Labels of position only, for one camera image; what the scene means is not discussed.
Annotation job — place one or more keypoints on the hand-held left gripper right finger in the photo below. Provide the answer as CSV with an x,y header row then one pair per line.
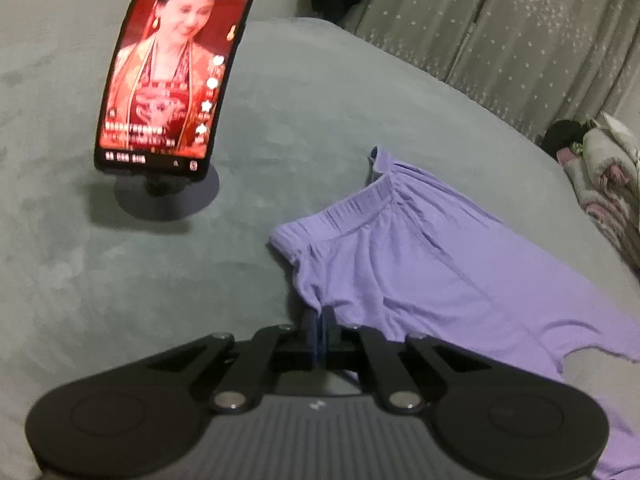
x,y
328,332

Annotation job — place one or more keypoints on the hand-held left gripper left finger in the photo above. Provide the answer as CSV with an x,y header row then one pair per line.
x,y
312,332

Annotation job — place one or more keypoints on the purple pants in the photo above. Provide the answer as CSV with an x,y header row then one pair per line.
x,y
425,270

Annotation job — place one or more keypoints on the round grey phone stand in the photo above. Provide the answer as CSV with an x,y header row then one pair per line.
x,y
165,206

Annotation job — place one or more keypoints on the black smartphone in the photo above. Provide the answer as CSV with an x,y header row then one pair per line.
x,y
165,70

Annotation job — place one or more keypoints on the black bundle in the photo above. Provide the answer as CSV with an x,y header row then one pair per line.
x,y
562,137

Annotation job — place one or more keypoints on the folded grey pink quilt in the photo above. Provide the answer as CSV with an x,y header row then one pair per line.
x,y
607,180

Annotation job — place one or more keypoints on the grey star-print curtain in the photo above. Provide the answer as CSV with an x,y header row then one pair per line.
x,y
425,5
555,45

